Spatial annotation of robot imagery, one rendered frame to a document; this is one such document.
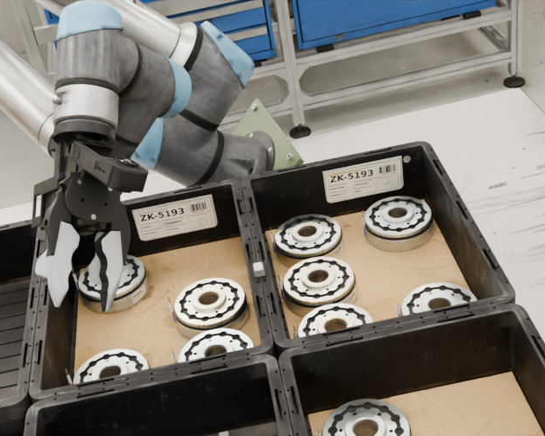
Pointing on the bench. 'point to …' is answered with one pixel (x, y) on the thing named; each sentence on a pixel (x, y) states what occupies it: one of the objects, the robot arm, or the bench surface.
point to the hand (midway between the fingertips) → (86, 297)
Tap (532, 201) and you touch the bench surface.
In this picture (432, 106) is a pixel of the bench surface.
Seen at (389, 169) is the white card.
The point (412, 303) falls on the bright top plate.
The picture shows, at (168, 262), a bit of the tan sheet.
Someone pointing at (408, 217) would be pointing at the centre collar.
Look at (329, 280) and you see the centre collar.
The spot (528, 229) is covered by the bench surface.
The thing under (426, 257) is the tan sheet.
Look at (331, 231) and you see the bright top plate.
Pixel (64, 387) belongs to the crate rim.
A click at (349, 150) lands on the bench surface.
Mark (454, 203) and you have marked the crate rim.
